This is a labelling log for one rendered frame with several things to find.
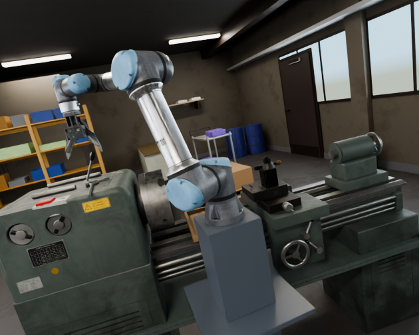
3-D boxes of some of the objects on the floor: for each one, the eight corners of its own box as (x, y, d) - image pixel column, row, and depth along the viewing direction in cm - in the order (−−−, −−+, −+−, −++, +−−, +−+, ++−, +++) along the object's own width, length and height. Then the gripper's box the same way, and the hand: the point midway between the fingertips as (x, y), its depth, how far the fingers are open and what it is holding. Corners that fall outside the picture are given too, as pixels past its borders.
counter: (169, 166, 816) (163, 140, 799) (189, 182, 594) (180, 146, 577) (143, 173, 795) (136, 146, 778) (153, 192, 574) (143, 155, 556)
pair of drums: (269, 151, 744) (265, 122, 727) (235, 160, 717) (229, 131, 700) (258, 149, 804) (254, 122, 787) (226, 157, 776) (221, 130, 759)
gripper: (43, 117, 114) (58, 163, 118) (92, 107, 117) (105, 152, 121) (50, 117, 122) (64, 160, 126) (96, 108, 125) (108, 150, 130)
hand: (86, 155), depth 127 cm, fingers open, 14 cm apart
